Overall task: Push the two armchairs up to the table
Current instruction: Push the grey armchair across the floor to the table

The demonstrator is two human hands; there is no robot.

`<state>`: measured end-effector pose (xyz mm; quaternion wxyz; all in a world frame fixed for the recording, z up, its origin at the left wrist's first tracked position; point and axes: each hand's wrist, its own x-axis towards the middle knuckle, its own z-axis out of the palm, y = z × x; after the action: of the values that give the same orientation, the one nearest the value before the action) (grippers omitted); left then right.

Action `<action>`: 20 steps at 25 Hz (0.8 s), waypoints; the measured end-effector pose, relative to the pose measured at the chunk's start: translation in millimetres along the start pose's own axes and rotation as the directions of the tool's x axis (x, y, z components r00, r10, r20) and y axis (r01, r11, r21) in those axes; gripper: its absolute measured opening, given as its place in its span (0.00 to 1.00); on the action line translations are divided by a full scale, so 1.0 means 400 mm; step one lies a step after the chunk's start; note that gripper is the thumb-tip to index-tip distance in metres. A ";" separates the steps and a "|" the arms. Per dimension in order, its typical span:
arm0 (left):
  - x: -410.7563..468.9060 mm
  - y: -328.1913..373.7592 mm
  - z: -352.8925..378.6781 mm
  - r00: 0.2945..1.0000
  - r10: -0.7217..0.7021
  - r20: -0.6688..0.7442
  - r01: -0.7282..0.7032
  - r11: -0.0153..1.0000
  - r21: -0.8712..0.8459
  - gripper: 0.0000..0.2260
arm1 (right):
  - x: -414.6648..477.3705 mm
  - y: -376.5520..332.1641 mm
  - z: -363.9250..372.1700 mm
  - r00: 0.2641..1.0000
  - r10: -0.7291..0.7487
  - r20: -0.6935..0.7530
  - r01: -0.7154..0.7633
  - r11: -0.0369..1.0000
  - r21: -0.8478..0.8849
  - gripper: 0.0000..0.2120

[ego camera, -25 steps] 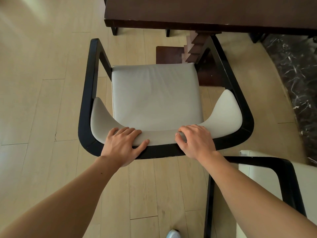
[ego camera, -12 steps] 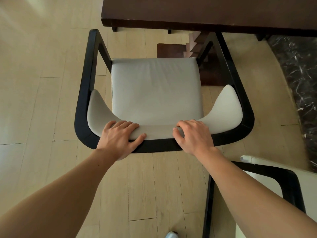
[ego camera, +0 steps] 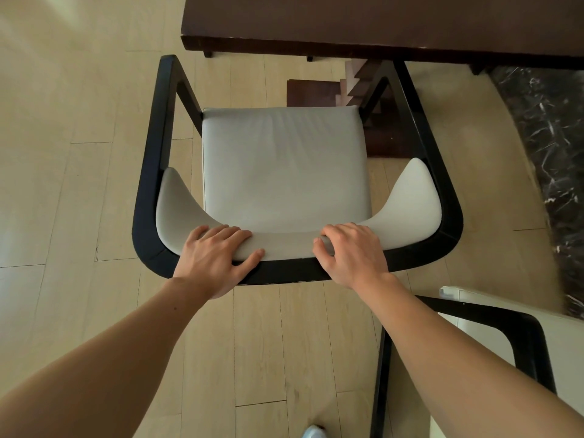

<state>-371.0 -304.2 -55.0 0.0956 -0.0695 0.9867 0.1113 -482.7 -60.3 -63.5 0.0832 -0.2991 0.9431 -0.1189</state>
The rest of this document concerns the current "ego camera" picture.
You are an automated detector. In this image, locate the person's right hand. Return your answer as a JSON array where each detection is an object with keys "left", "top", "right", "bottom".
[{"left": 312, "top": 222, "right": 390, "bottom": 290}]

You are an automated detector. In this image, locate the brown stepped table base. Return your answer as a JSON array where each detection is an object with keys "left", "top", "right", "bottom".
[{"left": 287, "top": 58, "right": 413, "bottom": 158}]

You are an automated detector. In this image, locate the person's right forearm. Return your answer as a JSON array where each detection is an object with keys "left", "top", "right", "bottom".
[{"left": 353, "top": 272, "right": 584, "bottom": 438}]

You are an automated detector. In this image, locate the person's left hand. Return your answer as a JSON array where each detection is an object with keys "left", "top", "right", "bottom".
[{"left": 172, "top": 224, "right": 266, "bottom": 301}]

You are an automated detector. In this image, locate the black armchair with grey cushion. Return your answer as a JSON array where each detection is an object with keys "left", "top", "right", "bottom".
[{"left": 132, "top": 54, "right": 464, "bottom": 286}]

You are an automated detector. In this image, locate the black armchair with white cushion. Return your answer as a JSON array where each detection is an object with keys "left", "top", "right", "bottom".
[{"left": 369, "top": 286, "right": 584, "bottom": 438}]

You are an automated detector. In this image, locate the dark brown wooden table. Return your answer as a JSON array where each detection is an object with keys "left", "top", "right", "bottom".
[{"left": 181, "top": 0, "right": 584, "bottom": 71}]

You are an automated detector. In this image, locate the person's left forearm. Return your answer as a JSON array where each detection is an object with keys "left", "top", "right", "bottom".
[{"left": 0, "top": 277, "right": 214, "bottom": 438}]

